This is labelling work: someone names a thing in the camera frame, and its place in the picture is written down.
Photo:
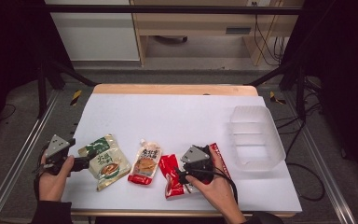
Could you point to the person's right hand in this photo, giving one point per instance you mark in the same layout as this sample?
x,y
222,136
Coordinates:
x,y
220,193

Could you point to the spouted sauce pouch white cap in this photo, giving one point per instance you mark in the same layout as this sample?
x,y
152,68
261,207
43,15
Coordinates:
x,y
146,165

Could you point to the person's left hand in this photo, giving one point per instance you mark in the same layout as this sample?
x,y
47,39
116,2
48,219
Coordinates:
x,y
52,186

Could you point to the white table mat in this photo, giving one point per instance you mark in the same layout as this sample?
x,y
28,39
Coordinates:
x,y
174,118

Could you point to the red and white food packet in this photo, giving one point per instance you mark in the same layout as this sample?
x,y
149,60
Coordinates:
x,y
171,168

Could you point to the translucent plastic container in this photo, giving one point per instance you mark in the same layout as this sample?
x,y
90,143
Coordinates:
x,y
254,137

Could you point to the black horizontal frame bar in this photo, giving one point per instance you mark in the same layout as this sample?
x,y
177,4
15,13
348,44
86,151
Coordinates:
x,y
167,9

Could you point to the yellow and black tape strip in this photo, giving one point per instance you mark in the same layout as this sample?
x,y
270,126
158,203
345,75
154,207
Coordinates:
x,y
76,97
275,99

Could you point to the green and beige food packet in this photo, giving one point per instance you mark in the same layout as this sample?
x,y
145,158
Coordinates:
x,y
108,165

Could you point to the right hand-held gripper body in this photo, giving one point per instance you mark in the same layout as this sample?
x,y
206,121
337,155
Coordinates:
x,y
195,155

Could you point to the aluminium rail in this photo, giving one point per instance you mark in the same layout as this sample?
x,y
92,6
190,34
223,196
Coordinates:
x,y
326,174
18,161

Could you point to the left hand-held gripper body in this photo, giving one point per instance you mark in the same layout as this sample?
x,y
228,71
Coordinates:
x,y
57,146

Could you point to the wooden desk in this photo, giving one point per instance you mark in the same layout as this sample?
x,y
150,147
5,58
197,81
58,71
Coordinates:
x,y
192,21

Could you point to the black curtain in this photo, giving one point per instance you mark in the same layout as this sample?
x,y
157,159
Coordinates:
x,y
6,56
345,77

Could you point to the white cabinet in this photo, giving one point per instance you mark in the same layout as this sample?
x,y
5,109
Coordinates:
x,y
96,34

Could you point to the black frame leg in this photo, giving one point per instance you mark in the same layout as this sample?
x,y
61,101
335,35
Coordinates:
x,y
43,90
300,93

